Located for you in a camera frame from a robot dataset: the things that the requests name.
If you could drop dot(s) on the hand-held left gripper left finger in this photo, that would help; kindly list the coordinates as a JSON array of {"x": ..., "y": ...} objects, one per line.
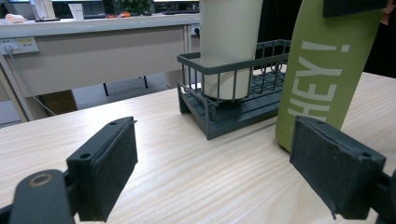
[{"x": 102, "y": 168}]

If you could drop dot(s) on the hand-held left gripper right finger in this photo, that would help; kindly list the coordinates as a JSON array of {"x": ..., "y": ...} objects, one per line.
[{"x": 333, "y": 168}]

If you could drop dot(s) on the green bottle with white cap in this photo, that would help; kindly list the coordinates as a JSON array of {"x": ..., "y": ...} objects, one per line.
[{"x": 323, "y": 77}]

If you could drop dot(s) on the white tumbler with lid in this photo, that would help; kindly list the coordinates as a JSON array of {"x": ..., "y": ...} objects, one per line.
[{"x": 229, "y": 37}]

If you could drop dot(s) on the black chair legs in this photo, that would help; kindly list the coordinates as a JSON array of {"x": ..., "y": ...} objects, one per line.
[{"x": 106, "y": 88}]

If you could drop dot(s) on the beige desk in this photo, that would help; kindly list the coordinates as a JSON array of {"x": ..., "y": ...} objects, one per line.
[{"x": 93, "y": 59}]

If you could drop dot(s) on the orange object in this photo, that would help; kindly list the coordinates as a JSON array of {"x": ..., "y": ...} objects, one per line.
[{"x": 123, "y": 14}]

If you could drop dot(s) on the dark monitor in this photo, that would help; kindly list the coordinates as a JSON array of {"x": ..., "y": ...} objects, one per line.
[
  {"x": 90, "y": 9},
  {"x": 177, "y": 6}
]

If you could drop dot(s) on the white card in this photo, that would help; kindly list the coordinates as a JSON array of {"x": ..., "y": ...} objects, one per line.
[{"x": 76, "y": 11}]

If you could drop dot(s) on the green plant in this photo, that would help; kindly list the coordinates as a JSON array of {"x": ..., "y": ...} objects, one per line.
[{"x": 134, "y": 5}]

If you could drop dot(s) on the pale pink bundle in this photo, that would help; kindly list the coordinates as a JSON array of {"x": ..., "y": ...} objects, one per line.
[{"x": 15, "y": 18}]

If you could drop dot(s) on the wall socket with white plug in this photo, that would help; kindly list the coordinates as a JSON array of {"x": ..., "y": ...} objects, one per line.
[{"x": 18, "y": 45}]

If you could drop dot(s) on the wall socket with black plugs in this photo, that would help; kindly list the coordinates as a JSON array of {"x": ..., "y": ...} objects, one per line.
[{"x": 196, "y": 31}]

